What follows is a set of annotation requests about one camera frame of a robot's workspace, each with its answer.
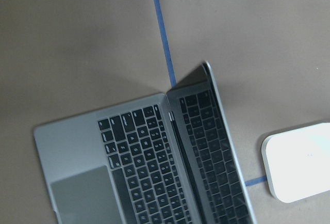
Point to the silver grey laptop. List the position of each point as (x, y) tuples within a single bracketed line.
[(166, 158)]

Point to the white desk lamp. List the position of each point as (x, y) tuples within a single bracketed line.
[(297, 162)]

